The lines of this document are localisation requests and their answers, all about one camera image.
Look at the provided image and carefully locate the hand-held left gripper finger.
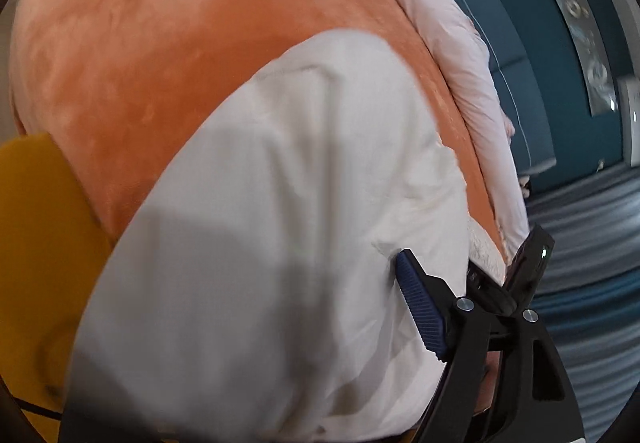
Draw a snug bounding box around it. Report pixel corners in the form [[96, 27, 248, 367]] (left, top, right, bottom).
[[396, 248, 587, 443]]

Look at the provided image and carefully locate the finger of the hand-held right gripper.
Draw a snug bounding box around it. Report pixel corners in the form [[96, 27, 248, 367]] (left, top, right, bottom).
[[466, 262, 507, 315]]

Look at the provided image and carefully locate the cream puffer jacket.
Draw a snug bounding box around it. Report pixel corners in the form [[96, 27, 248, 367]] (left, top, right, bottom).
[[61, 30, 482, 443]]

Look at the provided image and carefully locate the grey curtain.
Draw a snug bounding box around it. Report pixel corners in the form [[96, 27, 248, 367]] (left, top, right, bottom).
[[520, 152, 640, 443]]

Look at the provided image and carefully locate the blue padded headboard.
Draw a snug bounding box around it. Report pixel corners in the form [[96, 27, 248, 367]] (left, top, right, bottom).
[[419, 0, 559, 180]]

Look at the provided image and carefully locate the pink duvet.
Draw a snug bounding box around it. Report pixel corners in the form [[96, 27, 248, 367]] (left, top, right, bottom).
[[369, 0, 532, 265]]

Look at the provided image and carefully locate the person's yellow garment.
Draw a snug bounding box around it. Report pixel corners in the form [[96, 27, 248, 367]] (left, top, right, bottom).
[[0, 132, 114, 438]]

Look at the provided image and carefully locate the black cable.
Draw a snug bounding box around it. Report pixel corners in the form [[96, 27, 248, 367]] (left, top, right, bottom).
[[14, 385, 64, 422]]

